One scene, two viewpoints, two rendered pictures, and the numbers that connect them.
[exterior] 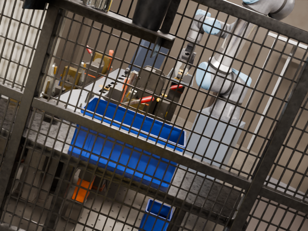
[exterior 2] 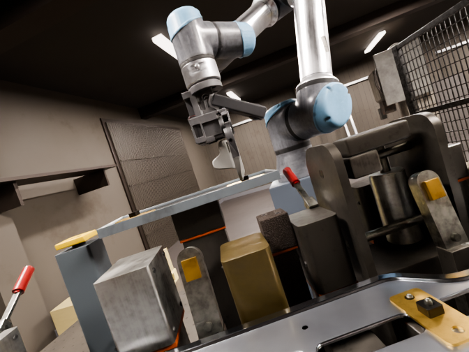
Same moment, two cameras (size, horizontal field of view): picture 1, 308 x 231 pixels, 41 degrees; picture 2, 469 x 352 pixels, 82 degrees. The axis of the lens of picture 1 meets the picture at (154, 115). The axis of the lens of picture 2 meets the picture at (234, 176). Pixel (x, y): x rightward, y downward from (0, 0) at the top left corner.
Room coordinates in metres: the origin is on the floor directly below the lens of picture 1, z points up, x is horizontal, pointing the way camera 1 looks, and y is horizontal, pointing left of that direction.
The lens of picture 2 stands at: (2.22, 0.52, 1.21)
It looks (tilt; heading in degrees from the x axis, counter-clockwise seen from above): 3 degrees down; 265
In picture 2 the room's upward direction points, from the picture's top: 18 degrees counter-clockwise
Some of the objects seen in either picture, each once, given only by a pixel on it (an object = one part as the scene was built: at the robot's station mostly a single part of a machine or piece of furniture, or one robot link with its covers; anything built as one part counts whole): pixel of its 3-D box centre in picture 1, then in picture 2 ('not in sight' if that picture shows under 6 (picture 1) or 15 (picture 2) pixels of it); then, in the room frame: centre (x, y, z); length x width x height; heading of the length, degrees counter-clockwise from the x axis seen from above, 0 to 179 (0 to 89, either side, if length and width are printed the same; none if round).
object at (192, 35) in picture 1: (194, 35); (202, 76); (2.18, -0.05, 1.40); 0.08 x 0.08 x 0.05
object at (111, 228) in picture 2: (181, 77); (193, 199); (2.27, -0.07, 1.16); 0.37 x 0.14 x 0.02; 178
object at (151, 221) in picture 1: (155, 219); not in sight; (1.41, -0.14, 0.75); 0.11 x 0.10 x 0.09; 178
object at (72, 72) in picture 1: (61, 100); not in sight; (2.00, 0.47, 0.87); 0.12 x 0.07 x 0.35; 88
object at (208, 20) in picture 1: (212, 26); (225, 44); (2.09, -0.11, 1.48); 0.11 x 0.11 x 0.08; 26
